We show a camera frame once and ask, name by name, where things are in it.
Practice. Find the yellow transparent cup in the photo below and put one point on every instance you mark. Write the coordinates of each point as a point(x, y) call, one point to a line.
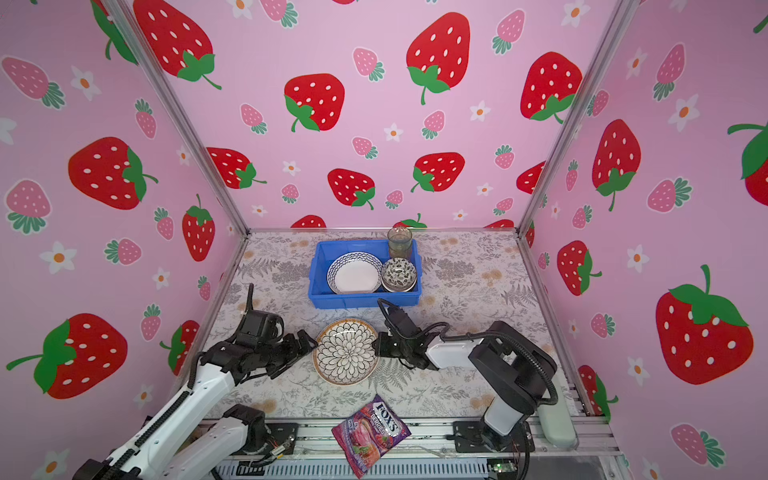
point(400, 252)

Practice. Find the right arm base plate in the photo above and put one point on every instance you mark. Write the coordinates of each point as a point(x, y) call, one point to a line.
point(476, 437)

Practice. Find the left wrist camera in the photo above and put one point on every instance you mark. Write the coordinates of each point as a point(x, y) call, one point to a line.
point(259, 327)

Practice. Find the purple Fox's candy bag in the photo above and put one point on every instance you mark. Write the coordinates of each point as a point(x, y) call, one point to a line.
point(367, 435)

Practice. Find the flower pattern plate brown rim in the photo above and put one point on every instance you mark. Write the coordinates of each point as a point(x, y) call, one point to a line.
point(344, 355)

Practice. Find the blue plastic bin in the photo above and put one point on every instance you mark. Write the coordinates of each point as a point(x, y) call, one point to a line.
point(328, 252)

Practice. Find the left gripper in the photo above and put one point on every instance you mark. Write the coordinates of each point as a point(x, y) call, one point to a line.
point(307, 346)

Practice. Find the white plate with patterned rim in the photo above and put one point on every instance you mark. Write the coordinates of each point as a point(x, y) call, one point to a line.
point(355, 273)

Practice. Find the pale green oblong case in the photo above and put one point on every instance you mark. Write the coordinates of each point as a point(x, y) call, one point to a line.
point(555, 420)

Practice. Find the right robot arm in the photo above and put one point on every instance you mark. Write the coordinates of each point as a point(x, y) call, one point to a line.
point(518, 371)

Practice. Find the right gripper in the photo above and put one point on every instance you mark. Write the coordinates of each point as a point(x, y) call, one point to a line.
point(379, 347)

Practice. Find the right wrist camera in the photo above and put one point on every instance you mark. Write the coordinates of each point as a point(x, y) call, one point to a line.
point(399, 322)

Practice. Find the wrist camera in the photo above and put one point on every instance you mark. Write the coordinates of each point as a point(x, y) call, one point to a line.
point(399, 322)
point(259, 327)

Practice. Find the purple striped bowl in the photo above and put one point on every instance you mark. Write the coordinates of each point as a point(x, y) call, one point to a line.
point(398, 288)

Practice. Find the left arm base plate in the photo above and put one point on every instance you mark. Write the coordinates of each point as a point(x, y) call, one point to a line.
point(263, 438)

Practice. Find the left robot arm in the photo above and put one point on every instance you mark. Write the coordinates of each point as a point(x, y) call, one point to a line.
point(157, 451)

